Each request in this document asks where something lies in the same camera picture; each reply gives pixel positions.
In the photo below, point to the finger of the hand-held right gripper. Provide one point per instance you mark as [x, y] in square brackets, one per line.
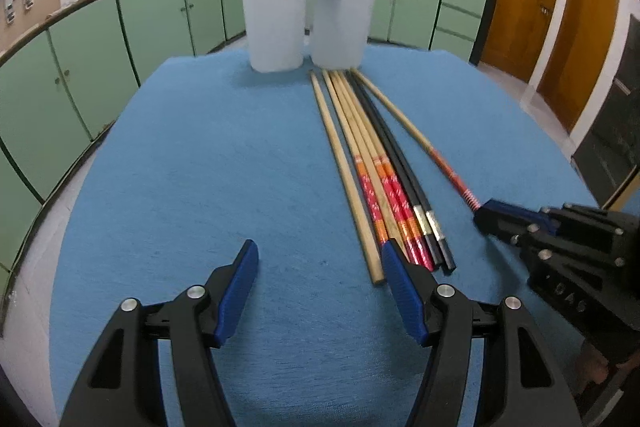
[500, 227]
[520, 209]

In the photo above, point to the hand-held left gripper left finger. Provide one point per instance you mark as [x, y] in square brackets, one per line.
[240, 287]

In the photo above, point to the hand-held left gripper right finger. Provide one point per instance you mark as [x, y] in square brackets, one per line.
[400, 287]

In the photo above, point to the plain wooden chopstick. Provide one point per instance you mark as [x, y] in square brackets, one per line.
[345, 177]

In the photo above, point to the white twin utensil holder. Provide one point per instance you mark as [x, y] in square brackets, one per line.
[272, 27]

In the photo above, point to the person's right hand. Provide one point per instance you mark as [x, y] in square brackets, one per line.
[595, 367]

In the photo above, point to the black chopstick with metallic band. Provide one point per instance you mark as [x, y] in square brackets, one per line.
[400, 157]
[387, 147]

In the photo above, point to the blue table mat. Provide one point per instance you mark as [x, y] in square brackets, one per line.
[200, 157]

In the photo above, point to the green base cabinets with drawers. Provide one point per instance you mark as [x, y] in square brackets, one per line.
[420, 7]

